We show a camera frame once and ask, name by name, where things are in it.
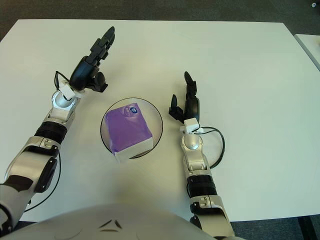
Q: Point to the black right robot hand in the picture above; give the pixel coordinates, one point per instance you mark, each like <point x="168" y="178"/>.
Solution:
<point x="192" y="107"/>

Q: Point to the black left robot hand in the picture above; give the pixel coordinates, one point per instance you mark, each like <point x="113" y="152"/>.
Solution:
<point x="82" y="72"/>

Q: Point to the purple tissue paper pack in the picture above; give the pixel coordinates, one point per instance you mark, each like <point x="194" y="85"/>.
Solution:
<point x="127" y="130"/>

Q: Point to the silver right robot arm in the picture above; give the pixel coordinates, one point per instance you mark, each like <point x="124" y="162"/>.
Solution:
<point x="196" y="155"/>

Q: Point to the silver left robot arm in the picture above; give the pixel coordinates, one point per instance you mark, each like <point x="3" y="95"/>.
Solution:
<point x="57" y="112"/>

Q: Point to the white plate with black rim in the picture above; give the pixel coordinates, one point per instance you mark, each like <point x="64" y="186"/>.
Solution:
<point x="155" y="117"/>

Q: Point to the white side table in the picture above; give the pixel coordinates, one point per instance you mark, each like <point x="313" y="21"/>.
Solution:
<point x="311" y="45"/>

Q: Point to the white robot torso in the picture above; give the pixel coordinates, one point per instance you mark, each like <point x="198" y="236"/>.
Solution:
<point x="100" y="222"/>

